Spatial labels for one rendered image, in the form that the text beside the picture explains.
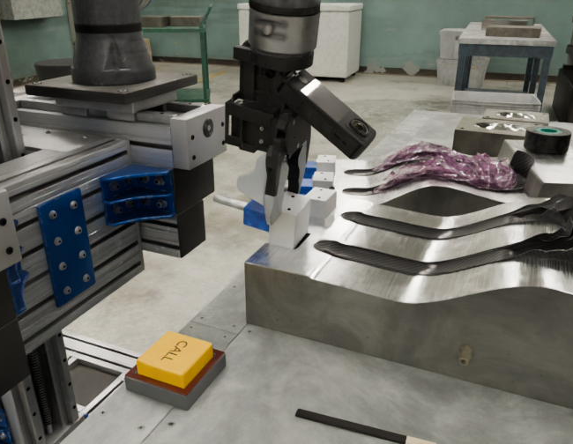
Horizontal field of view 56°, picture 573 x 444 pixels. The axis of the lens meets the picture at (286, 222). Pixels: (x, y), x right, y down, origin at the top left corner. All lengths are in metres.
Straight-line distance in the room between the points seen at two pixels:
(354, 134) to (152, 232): 0.56
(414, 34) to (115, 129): 7.06
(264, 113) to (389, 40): 7.39
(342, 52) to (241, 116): 6.63
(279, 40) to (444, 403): 0.41
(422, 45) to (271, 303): 7.35
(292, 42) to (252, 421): 0.39
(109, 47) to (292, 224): 0.51
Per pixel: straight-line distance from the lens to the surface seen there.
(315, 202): 0.79
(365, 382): 0.63
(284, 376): 0.63
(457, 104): 4.17
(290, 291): 0.66
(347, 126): 0.60
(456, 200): 0.95
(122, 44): 1.04
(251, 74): 0.63
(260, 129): 0.63
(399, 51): 7.98
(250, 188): 0.66
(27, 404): 1.16
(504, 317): 0.61
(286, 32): 0.58
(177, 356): 0.61
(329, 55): 7.30
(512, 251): 0.68
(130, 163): 1.03
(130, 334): 2.15
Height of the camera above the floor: 1.21
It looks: 24 degrees down
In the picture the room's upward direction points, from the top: straight up
